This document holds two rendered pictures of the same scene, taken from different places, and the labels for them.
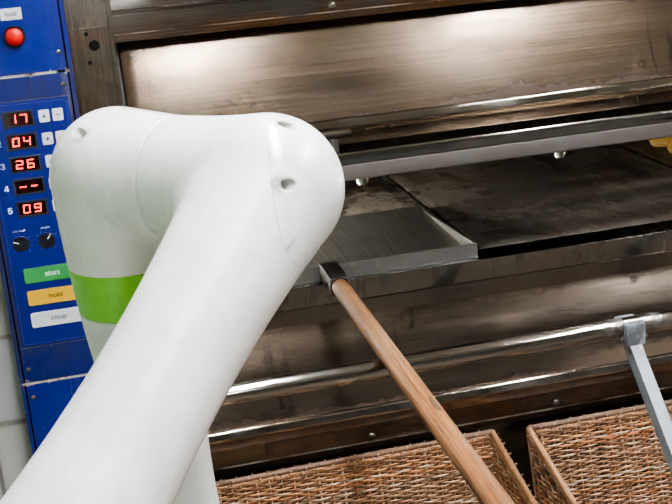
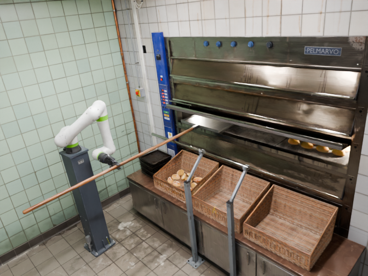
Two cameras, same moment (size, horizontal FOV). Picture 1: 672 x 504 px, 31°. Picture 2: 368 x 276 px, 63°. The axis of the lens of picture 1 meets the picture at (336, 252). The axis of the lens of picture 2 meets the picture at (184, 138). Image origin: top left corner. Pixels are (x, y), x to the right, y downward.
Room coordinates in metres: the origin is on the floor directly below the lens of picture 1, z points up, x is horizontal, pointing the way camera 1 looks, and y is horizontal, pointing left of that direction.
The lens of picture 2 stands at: (0.39, -2.46, 2.38)
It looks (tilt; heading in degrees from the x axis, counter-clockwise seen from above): 24 degrees down; 60
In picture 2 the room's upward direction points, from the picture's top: 6 degrees counter-clockwise
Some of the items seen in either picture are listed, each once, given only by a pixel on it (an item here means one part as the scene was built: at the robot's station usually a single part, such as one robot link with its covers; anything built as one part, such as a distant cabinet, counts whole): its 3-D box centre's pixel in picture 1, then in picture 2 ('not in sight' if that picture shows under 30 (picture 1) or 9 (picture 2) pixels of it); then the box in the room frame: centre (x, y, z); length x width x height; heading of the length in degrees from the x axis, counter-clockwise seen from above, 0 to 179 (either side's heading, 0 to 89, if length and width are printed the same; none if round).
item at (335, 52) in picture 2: not in sight; (243, 49); (2.13, -0.55, 1.99); 1.80 x 0.08 x 0.21; 102
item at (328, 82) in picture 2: not in sight; (242, 73); (2.11, -0.56, 1.80); 1.79 x 0.11 x 0.19; 102
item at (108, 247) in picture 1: (127, 206); (99, 110); (1.05, 0.18, 1.58); 0.13 x 0.12 x 0.18; 57
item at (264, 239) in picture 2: not in sight; (289, 223); (1.97, -1.22, 0.72); 0.56 x 0.49 x 0.28; 103
